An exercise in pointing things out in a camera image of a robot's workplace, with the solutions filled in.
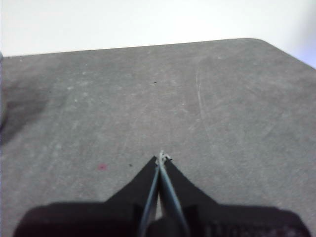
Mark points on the pale green electric pot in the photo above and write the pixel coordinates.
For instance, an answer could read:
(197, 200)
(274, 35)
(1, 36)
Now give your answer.
(2, 111)

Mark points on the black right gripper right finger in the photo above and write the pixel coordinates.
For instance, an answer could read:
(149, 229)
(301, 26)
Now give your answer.
(222, 222)

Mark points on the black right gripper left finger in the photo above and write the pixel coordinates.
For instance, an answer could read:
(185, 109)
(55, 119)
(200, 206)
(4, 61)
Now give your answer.
(103, 219)

